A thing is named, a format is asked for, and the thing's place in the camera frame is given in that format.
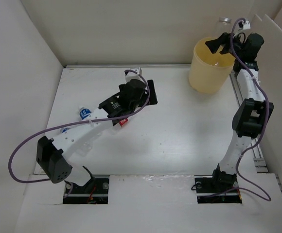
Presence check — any blue label bottle lower left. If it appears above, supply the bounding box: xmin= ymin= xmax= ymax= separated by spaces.
xmin=60 ymin=127 xmax=70 ymax=133

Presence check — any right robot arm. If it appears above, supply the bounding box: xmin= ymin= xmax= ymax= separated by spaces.
xmin=195 ymin=33 xmax=274 ymax=193

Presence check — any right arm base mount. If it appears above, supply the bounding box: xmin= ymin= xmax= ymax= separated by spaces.
xmin=191 ymin=175 xmax=242 ymax=204

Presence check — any yellow plastic bin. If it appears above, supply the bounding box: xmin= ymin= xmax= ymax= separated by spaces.
xmin=188 ymin=37 xmax=235 ymax=94

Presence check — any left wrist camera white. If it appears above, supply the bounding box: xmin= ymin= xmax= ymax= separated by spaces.
xmin=124 ymin=67 xmax=142 ymax=82

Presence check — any blue label bottle upper left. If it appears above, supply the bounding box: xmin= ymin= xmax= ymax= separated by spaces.
xmin=79 ymin=106 xmax=92 ymax=120

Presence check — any blue label bottle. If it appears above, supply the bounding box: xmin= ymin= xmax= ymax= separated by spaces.
xmin=60 ymin=127 xmax=70 ymax=133
xmin=79 ymin=106 xmax=92 ymax=120

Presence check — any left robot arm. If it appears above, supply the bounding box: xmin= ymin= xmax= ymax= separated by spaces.
xmin=36 ymin=79 xmax=158 ymax=193

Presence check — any clear jar with metal lid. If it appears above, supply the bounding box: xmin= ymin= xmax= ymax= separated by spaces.
xmin=211 ymin=17 xmax=231 ymax=38

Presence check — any red label plastic bottle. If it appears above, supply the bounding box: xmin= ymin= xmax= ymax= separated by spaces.
xmin=110 ymin=116 xmax=133 ymax=134

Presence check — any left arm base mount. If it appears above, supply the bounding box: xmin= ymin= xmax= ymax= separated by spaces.
xmin=63 ymin=175 xmax=110 ymax=205

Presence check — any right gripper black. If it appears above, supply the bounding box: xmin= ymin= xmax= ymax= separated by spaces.
xmin=204 ymin=30 xmax=244 ymax=59

